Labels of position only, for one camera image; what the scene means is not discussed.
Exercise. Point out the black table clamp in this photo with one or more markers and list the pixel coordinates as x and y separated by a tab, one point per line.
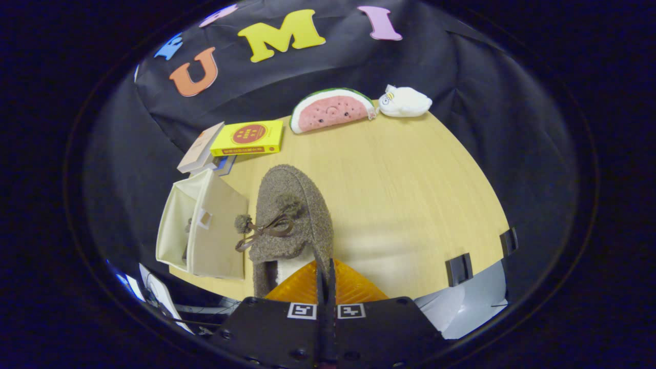
458	270
509	242

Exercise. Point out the black backdrop cloth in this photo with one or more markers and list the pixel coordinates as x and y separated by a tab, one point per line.
461	128

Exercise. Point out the blue book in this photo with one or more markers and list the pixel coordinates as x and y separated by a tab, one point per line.
226	163

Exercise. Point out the yellow book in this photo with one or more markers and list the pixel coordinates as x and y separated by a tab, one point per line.
271	134

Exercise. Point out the watermelon plush toy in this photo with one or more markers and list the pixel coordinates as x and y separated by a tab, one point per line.
333	113

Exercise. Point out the beige book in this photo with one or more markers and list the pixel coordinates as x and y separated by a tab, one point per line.
200	148

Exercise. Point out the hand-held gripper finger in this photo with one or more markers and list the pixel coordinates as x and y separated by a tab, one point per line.
332	318
322	318

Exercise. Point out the white plush toy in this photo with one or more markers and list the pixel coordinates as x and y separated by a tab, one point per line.
407	102

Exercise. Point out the white book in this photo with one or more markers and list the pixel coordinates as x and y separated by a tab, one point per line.
209	167

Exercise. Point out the cream fabric storage box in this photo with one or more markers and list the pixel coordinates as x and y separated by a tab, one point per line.
220	246

